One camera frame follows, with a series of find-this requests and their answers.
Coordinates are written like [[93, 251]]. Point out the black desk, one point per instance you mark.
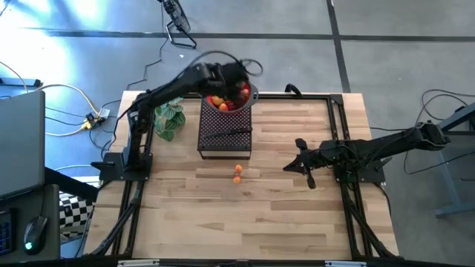
[[29, 200]]

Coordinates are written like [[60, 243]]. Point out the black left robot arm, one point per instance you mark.
[[135, 148]]

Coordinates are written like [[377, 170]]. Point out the black white checkered board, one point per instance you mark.
[[76, 213]]

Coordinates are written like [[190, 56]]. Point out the black floor fan stand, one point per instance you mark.
[[180, 18]]

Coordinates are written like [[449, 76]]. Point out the small orange plastic pear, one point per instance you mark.
[[238, 168], [236, 180], [223, 107], [245, 92]]

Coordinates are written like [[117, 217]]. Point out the black aluminium rig frame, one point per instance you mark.
[[335, 99]]

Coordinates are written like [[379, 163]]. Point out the black computer mouse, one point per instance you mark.
[[35, 235]]

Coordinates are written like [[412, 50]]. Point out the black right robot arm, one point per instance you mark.
[[389, 142]]

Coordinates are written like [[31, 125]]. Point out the blue-grey metal stand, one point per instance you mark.
[[445, 174]]

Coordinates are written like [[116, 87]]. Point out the red plastic strawberry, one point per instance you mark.
[[232, 105]]

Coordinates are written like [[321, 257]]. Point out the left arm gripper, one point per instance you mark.
[[228, 76]]

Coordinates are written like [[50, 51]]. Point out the green leafy potted plant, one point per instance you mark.
[[170, 113]]

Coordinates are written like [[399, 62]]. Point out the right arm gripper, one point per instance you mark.
[[324, 155]]

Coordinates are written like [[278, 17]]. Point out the white frame bracket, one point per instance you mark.
[[345, 264], [137, 263]]

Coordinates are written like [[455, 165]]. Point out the black perforated metal shelf rack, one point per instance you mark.
[[222, 126]]

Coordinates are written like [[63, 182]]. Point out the grey power strip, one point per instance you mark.
[[103, 113]]

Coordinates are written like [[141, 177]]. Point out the red collapsible colander grey rim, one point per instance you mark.
[[254, 98]]

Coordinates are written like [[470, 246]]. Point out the black computer keyboard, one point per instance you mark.
[[5, 233]]

